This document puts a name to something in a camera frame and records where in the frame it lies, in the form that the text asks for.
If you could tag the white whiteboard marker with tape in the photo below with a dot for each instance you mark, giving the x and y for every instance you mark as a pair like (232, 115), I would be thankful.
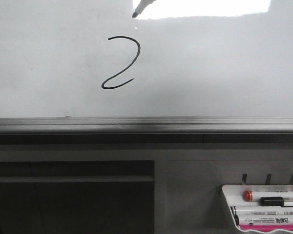
(143, 4)

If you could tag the black hook left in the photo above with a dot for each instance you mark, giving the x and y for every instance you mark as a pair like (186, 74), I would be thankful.
(244, 179)

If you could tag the white marker tray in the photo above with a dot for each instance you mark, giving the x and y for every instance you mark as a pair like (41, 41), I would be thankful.
(232, 195)

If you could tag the red capped marker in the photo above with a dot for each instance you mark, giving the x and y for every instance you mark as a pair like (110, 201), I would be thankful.
(253, 196)

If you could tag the white marker with black end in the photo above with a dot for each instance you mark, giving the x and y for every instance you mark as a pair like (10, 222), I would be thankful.
(261, 210)

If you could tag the black hook middle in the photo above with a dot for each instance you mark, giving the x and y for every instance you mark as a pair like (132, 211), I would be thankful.
(268, 179)

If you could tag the black capped marker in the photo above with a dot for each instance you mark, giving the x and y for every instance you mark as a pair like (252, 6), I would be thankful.
(274, 201)

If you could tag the white whiteboard with metal frame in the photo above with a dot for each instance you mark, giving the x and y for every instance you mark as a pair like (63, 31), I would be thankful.
(69, 66)

